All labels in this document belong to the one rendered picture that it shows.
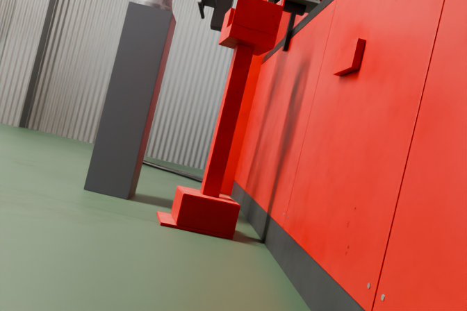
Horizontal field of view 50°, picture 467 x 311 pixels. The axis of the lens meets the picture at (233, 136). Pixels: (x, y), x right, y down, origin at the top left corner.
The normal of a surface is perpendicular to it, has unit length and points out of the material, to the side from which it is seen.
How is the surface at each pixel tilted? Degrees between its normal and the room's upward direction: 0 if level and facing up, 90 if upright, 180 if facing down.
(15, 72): 90
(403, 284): 90
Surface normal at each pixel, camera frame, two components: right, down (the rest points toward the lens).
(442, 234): -0.97, -0.23
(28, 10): 0.03, 0.00
